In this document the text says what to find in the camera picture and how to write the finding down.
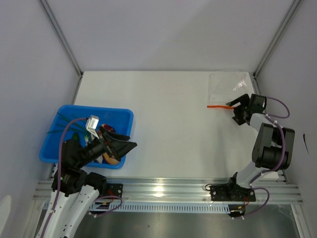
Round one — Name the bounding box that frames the blue plastic bin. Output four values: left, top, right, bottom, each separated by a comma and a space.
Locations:
39, 105, 134, 170

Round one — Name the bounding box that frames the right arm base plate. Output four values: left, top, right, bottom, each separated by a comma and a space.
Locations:
205, 184, 256, 202

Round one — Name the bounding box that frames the clear zip bag orange zipper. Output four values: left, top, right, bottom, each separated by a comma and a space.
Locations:
207, 71, 251, 106

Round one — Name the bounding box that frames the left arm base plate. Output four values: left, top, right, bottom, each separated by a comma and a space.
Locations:
105, 183, 123, 197

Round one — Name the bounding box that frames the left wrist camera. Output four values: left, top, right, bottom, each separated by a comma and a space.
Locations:
85, 115, 99, 131

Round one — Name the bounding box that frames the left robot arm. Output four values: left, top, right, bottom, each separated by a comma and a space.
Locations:
36, 132, 137, 238

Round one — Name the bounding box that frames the green toy scallion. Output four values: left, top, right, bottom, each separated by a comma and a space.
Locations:
47, 113, 91, 144

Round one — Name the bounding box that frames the aluminium mounting rail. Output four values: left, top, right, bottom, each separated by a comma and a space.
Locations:
33, 178, 304, 204

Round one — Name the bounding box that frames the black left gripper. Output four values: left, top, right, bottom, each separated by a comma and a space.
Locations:
77, 125, 137, 167

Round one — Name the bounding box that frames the green toy cucumber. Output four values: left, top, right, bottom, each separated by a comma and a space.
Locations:
71, 132, 80, 141

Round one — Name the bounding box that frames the white slotted cable duct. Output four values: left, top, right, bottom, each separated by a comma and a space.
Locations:
43, 202, 230, 214

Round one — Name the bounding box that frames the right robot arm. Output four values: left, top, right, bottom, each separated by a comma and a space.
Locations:
225, 94, 295, 200

